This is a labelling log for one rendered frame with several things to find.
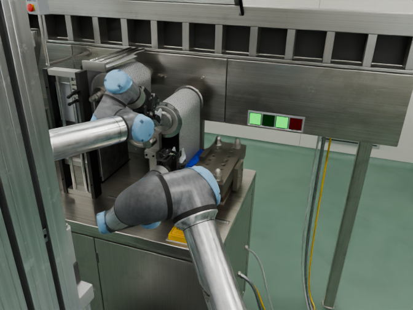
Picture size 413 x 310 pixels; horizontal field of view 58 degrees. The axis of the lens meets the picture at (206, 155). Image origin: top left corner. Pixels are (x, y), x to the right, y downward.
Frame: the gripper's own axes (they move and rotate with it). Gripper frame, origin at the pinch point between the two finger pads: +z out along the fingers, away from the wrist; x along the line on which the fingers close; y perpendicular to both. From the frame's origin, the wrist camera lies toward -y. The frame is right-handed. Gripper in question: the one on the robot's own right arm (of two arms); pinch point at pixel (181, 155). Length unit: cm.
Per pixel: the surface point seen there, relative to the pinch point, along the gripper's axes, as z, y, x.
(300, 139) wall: 263, -95, -35
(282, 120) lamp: 29.3, 10.3, -36.1
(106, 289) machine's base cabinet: -29, -54, 23
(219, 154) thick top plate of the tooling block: 18.7, -6.0, -10.7
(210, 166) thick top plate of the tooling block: 6.0, -6.0, -10.7
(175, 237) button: -29.5, -17.0, -9.4
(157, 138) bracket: -6.2, 9.5, 7.6
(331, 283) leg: 46, -90, -73
